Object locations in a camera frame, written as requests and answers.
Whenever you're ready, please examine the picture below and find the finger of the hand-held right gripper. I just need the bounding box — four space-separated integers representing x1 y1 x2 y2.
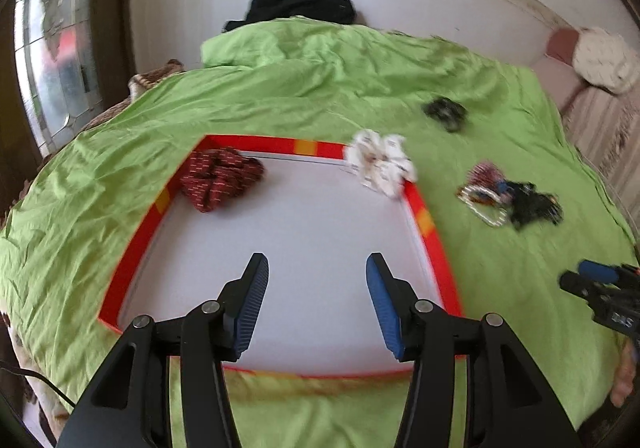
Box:
559 270 608 310
577 259 640 285

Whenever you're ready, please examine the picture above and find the black hair tie bundle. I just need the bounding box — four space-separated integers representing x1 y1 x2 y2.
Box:
506 182 563 231

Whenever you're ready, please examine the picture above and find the pale bead bracelet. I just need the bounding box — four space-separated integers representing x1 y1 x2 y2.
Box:
457 187 508 228

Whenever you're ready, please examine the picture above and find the red-rimmed white tray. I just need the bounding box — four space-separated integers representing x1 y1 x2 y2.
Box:
97 134 463 379

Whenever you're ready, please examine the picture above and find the dark green scrunchie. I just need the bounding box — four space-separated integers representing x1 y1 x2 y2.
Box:
422 97 468 133

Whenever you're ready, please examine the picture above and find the black cable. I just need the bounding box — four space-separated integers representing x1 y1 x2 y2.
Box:
0 360 77 410

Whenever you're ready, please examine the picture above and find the white knitted cushion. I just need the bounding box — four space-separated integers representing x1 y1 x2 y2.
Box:
572 27 640 95

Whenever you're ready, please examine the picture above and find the pink cushion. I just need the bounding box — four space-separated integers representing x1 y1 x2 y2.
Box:
545 27 601 114

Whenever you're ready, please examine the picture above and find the red striped hair tie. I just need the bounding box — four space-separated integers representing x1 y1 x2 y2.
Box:
467 162 503 189

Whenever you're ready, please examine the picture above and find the white patterned scrunchie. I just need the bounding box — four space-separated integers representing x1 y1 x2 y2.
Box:
345 128 420 200

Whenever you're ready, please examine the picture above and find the black cloth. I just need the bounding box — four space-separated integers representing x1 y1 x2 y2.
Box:
222 0 357 34

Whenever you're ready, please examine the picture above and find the person's right hand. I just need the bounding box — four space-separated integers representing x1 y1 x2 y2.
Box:
610 343 640 408

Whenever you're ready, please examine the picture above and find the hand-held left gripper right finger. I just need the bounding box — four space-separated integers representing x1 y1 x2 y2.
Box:
365 252 583 448

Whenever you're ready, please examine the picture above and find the green bedsheet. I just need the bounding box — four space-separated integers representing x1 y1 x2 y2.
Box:
0 17 638 448

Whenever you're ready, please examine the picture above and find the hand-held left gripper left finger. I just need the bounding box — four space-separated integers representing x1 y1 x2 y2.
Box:
57 252 271 448

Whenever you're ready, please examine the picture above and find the red patterned scrunchie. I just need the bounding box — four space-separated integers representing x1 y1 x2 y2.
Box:
179 147 266 214

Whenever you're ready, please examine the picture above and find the glass window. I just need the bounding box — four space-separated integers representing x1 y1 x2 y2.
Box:
12 0 106 159

